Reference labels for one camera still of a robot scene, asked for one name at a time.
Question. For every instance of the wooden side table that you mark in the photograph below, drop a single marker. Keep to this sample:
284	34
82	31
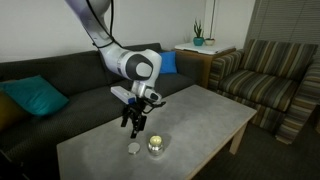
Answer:
206	59

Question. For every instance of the teal cushion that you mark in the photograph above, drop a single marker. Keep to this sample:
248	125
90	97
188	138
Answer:
35	95

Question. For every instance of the blue cushion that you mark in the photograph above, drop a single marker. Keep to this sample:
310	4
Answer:
168	62

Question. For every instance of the silver tin with candle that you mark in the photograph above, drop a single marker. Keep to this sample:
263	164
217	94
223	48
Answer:
155	145

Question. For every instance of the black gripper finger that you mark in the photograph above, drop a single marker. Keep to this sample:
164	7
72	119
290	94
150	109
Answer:
138	125
125	116

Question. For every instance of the round silver lid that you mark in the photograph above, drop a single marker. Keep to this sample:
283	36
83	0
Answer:
134	148

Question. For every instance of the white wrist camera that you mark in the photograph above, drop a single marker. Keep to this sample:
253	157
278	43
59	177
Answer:
124	95

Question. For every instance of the window blinds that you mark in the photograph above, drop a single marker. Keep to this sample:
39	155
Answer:
285	20

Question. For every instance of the small white plant pot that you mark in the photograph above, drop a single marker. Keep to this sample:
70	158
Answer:
209	41

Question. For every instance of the teal plant pot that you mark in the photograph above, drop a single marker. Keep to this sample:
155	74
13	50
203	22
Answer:
198	40

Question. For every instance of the mustard yellow cushion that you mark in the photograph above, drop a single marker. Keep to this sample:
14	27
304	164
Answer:
10	112

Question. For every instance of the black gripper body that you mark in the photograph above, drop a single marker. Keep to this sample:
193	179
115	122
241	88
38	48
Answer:
138	107

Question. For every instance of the grey top coffee table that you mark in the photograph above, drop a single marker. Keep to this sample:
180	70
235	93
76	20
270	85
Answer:
195	124

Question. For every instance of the dark grey sofa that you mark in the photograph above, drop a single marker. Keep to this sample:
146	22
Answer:
29	147

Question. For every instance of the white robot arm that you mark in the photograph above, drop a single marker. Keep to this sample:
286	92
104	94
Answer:
142	67

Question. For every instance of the striped armchair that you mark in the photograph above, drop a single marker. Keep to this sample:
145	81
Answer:
279	79

